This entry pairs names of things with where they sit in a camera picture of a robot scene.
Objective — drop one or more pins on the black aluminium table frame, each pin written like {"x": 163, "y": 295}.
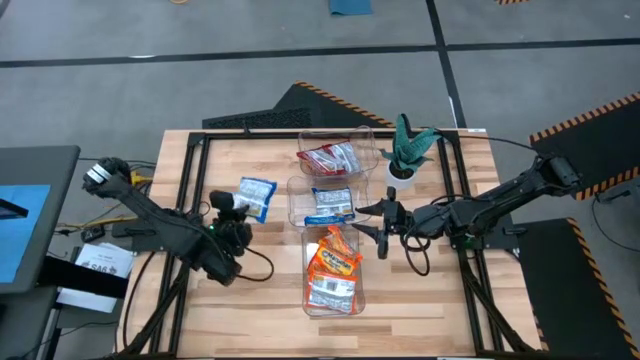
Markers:
{"x": 250, "y": 134}

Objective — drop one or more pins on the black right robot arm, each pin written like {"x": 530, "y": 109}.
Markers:
{"x": 510, "y": 192}

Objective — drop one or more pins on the black hazard-striped floor mat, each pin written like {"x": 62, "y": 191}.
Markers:
{"x": 512, "y": 2}
{"x": 610, "y": 145}
{"x": 310, "y": 107}
{"x": 560, "y": 300}

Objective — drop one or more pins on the grey box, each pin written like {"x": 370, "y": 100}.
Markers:
{"x": 617, "y": 192}

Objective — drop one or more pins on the yellow plug connector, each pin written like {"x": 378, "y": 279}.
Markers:
{"x": 137, "y": 177}

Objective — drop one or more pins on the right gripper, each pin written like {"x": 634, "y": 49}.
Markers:
{"x": 400, "y": 220}

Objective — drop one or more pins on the blue floor mat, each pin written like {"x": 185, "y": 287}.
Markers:
{"x": 350, "y": 7}

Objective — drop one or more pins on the teal artificial plant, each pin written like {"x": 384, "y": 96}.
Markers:
{"x": 410, "y": 145}

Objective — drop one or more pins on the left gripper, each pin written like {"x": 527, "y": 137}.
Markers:
{"x": 232, "y": 232}

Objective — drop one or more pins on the white plant pot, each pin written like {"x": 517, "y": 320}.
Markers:
{"x": 397, "y": 180}

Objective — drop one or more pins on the small black device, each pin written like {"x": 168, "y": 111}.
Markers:
{"x": 93, "y": 234}

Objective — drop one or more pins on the white printed paper sheet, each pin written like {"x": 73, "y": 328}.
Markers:
{"x": 105, "y": 260}

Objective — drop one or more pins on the clear plastic bin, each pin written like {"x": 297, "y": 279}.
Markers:
{"x": 312, "y": 235}
{"x": 300, "y": 200}
{"x": 365, "y": 137}

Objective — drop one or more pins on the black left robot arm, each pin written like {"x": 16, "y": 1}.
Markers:
{"x": 150, "y": 215}

